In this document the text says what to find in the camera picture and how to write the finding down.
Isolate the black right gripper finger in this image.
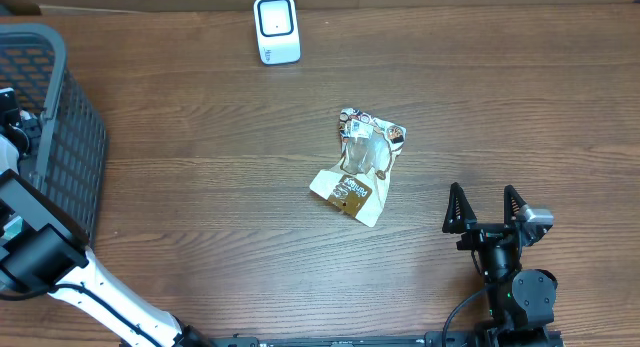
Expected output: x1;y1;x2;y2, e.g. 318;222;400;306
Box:
442;182;477;234
503;185;526;224

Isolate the white brown snack bag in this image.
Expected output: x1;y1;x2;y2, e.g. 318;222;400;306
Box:
310;108;407;227

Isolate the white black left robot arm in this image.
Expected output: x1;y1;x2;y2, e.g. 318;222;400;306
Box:
1;88;211;346

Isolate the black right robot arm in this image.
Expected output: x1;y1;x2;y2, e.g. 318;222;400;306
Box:
440;182;564;347

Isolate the white barcode scanner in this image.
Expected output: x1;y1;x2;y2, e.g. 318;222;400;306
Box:
253;0;301;65

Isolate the grey plastic mesh basket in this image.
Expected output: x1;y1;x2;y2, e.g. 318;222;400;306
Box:
1;23;109;244

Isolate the black cable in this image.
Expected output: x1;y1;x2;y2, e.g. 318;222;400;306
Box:
440;284;494;347

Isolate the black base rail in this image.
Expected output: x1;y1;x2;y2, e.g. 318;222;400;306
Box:
210;331;481;347

